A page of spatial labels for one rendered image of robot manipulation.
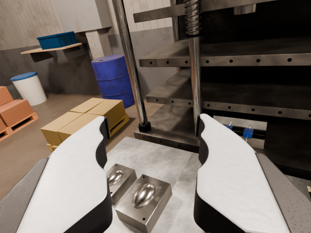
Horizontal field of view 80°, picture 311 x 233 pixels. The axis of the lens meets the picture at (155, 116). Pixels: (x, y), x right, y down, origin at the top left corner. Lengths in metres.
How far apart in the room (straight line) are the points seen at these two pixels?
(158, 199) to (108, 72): 2.90
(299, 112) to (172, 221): 0.74
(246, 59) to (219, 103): 0.27
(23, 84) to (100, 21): 2.57
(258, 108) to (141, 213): 0.74
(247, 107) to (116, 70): 2.73
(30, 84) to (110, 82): 2.44
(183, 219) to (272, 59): 0.76
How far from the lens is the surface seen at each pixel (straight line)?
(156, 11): 1.14
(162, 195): 0.83
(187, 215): 0.85
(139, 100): 1.26
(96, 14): 3.86
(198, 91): 1.05
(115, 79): 3.51
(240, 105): 1.07
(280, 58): 0.98
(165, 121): 1.44
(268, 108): 1.07
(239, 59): 0.99
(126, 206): 0.83
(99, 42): 3.98
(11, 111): 4.35
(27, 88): 5.47
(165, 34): 3.52
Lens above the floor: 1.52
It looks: 28 degrees down
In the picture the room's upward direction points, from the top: 10 degrees counter-clockwise
